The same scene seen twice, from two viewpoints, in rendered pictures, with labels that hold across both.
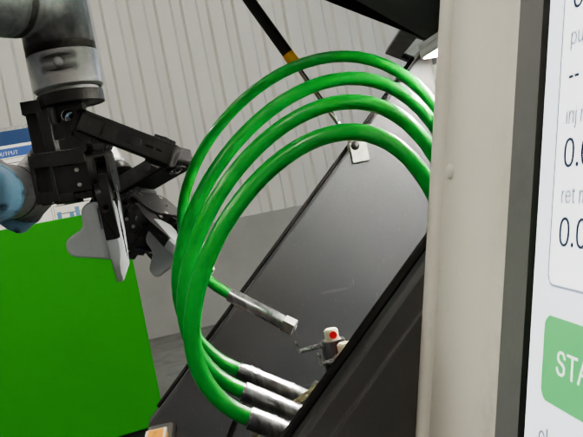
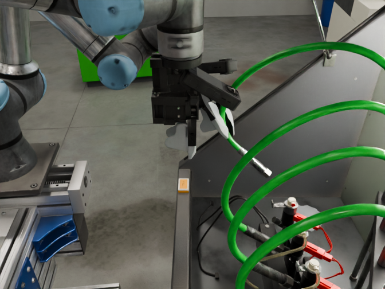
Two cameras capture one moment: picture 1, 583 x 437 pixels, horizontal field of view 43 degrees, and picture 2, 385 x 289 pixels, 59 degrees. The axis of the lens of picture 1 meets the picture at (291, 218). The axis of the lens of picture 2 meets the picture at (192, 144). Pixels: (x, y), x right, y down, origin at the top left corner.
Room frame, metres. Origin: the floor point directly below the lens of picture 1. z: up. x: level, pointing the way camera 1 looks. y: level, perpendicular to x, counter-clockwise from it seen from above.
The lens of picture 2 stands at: (0.26, 0.13, 1.60)
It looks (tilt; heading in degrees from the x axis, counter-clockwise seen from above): 33 degrees down; 7
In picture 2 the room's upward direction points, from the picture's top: straight up
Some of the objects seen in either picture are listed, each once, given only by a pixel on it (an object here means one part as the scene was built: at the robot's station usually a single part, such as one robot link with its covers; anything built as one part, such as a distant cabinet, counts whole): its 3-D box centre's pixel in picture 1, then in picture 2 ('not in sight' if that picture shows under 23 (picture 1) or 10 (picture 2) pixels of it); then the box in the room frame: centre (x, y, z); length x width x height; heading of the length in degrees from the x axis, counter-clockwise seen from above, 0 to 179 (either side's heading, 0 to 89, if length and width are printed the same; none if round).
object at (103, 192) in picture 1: (105, 199); (191, 123); (0.79, 0.19, 1.29); 0.05 x 0.02 x 0.09; 7
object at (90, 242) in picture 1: (94, 244); (180, 143); (0.79, 0.21, 1.25); 0.06 x 0.03 x 0.09; 97
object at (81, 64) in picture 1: (65, 75); (180, 42); (0.81, 0.21, 1.43); 0.08 x 0.08 x 0.05
